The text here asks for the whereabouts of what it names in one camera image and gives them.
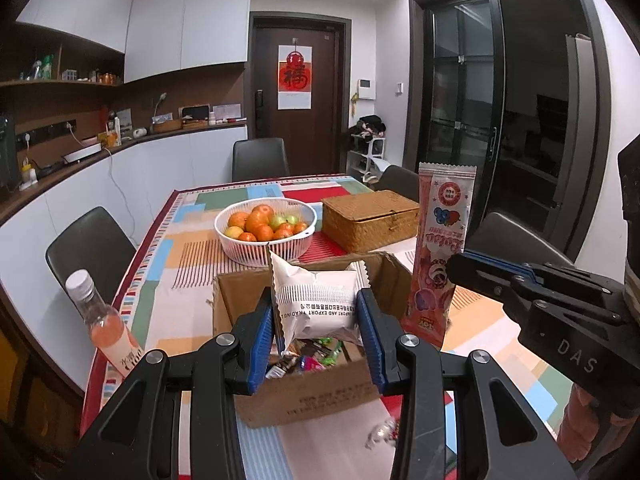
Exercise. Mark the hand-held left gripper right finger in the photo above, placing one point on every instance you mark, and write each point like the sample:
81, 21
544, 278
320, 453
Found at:
370, 340

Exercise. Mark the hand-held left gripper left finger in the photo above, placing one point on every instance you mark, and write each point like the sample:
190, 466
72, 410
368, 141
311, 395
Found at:
260, 345

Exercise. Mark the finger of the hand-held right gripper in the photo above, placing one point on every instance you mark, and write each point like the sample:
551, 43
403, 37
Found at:
480, 275
560, 272

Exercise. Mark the white snack packet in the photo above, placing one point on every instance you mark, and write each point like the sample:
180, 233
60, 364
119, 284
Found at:
315, 305

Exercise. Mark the long pink snack packet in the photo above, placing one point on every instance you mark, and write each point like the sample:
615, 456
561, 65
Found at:
440, 220

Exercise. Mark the brown cardboard box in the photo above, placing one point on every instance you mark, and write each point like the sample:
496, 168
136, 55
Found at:
310, 400

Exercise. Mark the person's right hand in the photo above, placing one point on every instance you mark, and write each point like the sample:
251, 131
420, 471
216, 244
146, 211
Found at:
585, 420

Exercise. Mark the dark grey dining chair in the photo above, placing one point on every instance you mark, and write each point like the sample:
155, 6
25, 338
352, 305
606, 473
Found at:
400, 182
520, 240
85, 255
260, 157

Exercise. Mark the pile of wrapped candies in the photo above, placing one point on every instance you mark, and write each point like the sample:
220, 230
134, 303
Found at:
310, 360

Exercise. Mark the white plastic fruit basket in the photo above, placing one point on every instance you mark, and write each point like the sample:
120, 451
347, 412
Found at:
260, 255

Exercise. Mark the clear plastic wrapper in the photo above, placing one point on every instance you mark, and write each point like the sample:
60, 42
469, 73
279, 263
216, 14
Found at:
381, 434

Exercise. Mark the woven wicker basket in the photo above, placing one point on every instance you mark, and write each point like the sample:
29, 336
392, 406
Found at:
365, 225

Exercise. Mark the pile of fruits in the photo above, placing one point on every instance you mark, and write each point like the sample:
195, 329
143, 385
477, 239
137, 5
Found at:
260, 222

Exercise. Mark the pink drink bottle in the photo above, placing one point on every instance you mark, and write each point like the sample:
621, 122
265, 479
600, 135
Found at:
110, 332

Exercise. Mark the white shoe rack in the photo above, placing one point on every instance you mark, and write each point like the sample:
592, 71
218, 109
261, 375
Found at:
367, 157

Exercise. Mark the black framed glass sliding door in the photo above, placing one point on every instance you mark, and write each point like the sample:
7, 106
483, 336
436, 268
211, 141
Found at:
465, 110

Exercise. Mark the dark bag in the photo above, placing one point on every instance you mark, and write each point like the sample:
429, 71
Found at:
369, 125

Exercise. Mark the white lower cabinet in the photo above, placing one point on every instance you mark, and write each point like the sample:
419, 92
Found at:
150, 170

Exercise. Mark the white intercom panel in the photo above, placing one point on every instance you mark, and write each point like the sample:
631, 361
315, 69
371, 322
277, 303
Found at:
365, 90

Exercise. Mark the dark brown door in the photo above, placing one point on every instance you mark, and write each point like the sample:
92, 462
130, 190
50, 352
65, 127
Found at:
325, 110

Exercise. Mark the white card stand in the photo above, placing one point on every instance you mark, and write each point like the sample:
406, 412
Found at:
226, 113

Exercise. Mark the small woven tray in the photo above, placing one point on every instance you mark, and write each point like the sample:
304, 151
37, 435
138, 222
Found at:
166, 126

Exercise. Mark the black countertop appliance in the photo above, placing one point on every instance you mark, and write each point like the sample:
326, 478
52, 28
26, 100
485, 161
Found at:
194, 115

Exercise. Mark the black door lock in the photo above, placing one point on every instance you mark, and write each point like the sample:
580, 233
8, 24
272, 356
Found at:
259, 104

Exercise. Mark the orange bottle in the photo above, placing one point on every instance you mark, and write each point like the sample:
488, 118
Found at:
114, 135

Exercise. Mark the white flat appliance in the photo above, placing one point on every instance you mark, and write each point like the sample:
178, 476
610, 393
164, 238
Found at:
82, 152

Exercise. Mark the red and white door poster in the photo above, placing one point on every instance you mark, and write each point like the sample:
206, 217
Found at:
295, 77

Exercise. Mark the dark green water dispenser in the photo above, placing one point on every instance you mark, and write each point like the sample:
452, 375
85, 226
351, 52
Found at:
7, 150

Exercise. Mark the white upper cabinets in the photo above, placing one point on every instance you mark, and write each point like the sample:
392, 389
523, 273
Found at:
185, 25

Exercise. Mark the green bottle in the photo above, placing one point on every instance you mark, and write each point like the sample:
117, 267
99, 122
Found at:
45, 66

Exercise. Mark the wooden wall shelf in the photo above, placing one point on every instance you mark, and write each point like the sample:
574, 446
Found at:
60, 82

